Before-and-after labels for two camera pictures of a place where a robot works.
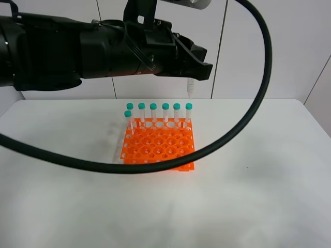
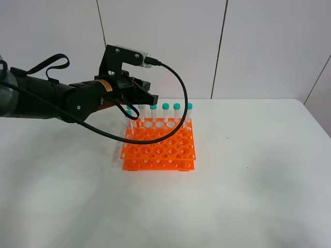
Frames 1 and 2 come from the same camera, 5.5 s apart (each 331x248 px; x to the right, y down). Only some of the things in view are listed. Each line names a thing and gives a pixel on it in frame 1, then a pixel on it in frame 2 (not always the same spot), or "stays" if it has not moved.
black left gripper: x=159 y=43 → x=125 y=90
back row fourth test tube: x=165 y=107 stays
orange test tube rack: x=157 y=140 stays
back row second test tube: x=141 y=106 stays
